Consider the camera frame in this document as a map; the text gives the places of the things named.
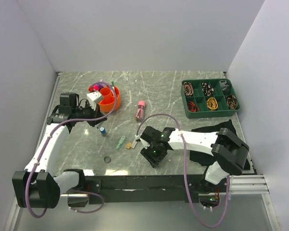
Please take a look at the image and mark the green compartment tray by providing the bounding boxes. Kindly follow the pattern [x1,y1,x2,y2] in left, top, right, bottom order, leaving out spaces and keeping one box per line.
[181,78,240,119]

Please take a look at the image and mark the orange round divided container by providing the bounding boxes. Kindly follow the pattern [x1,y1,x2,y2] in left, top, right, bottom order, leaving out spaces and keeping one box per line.
[99,86,121,113]

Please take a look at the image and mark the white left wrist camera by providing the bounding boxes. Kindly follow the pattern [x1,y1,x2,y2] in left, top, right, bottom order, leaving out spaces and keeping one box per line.
[86,86,104,110]

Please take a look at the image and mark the tan eraser block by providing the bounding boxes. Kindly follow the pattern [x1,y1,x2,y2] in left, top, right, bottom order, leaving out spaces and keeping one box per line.
[126,142,132,149]

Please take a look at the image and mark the grey rolled cloth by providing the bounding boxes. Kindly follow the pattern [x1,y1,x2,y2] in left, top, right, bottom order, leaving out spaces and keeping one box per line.
[219,79,232,95]

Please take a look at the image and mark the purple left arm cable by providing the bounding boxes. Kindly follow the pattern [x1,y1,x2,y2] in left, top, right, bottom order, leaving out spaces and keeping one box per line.
[25,81,118,218]

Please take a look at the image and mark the pink capped black highlighter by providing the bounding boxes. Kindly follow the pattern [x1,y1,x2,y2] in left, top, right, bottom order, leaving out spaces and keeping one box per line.
[90,85,100,92]

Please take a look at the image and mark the black cloth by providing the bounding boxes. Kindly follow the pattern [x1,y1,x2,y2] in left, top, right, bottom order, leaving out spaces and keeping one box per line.
[189,120,250,176]

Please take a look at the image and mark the orange navy rolled band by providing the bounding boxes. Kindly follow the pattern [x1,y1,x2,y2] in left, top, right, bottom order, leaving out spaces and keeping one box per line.
[187,101,199,112]

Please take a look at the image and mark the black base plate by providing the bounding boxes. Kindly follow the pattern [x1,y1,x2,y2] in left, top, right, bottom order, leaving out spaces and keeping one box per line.
[57,175,230,205]

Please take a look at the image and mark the black white rolled band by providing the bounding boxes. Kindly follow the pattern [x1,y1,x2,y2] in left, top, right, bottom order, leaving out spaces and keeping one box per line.
[201,82,214,96]

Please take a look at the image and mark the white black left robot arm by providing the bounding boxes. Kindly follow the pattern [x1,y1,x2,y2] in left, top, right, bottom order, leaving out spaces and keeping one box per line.
[12,92,106,209]

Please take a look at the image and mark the brown black rolled band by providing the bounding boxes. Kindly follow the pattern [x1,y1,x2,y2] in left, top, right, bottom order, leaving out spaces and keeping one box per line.
[225,94,238,110]

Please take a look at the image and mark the blue glue stick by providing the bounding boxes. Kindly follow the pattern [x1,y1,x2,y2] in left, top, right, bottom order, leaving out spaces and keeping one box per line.
[99,127,107,137]

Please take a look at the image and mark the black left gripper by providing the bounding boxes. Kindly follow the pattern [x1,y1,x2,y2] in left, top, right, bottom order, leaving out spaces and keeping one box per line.
[72,100,107,127]

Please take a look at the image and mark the pink black rolled band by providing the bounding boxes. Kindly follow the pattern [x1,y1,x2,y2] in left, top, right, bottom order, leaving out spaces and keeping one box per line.
[183,82,194,97]

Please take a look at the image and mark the yellow rolled band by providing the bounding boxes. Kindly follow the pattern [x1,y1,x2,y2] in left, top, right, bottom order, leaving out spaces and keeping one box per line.
[206,97,218,111]

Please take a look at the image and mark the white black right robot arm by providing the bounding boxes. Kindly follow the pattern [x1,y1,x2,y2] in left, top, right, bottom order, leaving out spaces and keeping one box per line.
[135,126,249,192]

